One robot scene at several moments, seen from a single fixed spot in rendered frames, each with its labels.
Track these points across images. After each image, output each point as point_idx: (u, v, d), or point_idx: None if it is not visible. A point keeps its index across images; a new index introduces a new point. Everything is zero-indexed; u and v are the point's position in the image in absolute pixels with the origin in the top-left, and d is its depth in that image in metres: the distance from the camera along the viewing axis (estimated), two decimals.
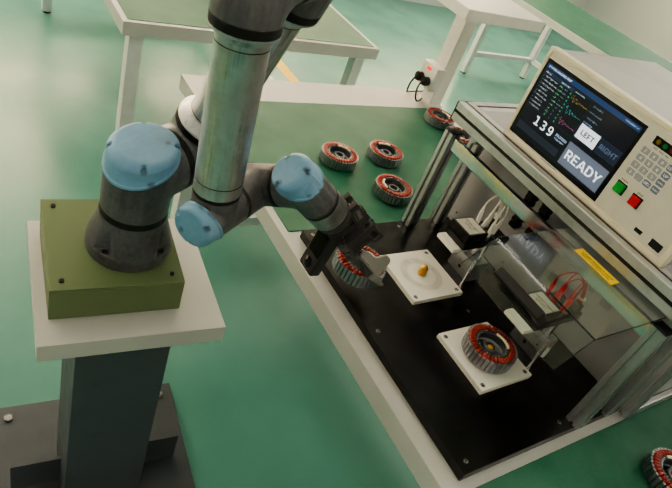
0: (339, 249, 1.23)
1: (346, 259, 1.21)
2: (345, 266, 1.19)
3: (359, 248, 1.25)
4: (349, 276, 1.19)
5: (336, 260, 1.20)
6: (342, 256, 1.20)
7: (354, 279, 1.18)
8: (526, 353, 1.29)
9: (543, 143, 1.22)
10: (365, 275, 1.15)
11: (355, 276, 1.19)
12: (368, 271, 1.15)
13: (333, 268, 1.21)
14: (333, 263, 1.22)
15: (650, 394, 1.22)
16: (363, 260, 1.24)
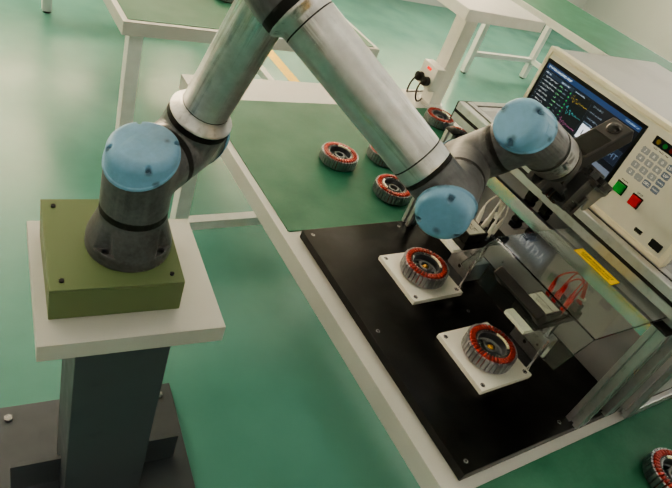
0: (406, 254, 1.36)
1: (413, 263, 1.34)
2: (413, 269, 1.32)
3: (423, 252, 1.39)
4: (417, 278, 1.33)
5: (404, 264, 1.34)
6: (409, 260, 1.34)
7: (422, 281, 1.32)
8: (526, 353, 1.29)
9: None
10: None
11: (422, 278, 1.32)
12: None
13: (401, 271, 1.35)
14: (401, 267, 1.35)
15: (650, 394, 1.22)
16: (427, 263, 1.37)
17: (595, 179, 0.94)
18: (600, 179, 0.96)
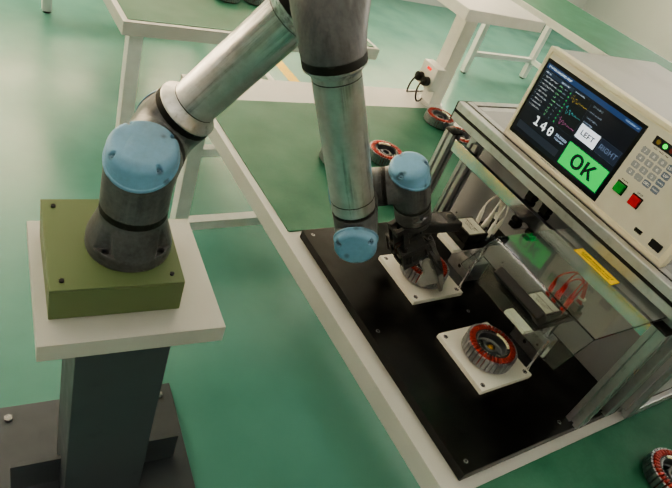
0: None
1: None
2: (413, 269, 1.32)
3: None
4: (417, 278, 1.33)
5: None
6: None
7: None
8: (526, 353, 1.29)
9: (543, 143, 1.22)
10: None
11: None
12: None
13: (401, 271, 1.35)
14: (401, 267, 1.35)
15: (650, 394, 1.22)
16: None
17: (430, 246, 1.24)
18: (431, 244, 1.25)
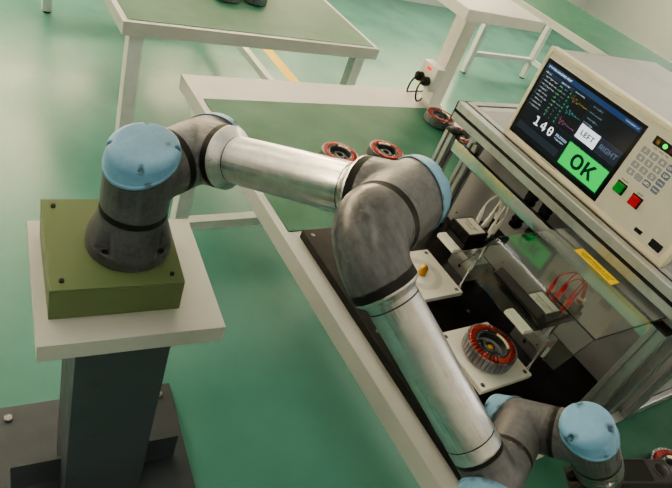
0: None
1: None
2: None
3: None
4: None
5: None
6: None
7: None
8: (526, 353, 1.29)
9: (543, 143, 1.22)
10: None
11: None
12: None
13: None
14: None
15: (650, 394, 1.22)
16: None
17: None
18: None
